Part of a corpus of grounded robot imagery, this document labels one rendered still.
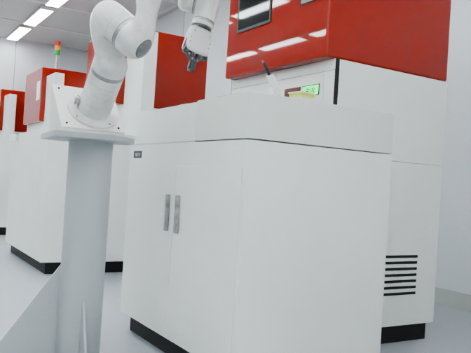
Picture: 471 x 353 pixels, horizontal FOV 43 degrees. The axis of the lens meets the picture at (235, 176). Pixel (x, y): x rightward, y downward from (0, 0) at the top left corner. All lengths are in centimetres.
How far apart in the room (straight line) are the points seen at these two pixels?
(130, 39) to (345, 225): 95
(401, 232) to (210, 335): 114
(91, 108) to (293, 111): 73
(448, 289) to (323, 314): 198
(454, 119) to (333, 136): 201
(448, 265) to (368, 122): 196
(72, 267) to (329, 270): 91
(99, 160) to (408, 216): 141
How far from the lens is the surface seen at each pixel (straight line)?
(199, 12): 235
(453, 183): 394
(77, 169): 220
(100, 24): 207
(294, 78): 273
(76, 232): 221
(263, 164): 186
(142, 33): 200
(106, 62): 210
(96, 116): 222
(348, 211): 209
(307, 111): 197
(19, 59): 1034
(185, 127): 221
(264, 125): 186
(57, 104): 226
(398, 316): 285
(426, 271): 294
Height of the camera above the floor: 68
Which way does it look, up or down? 1 degrees up
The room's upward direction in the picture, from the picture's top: 4 degrees clockwise
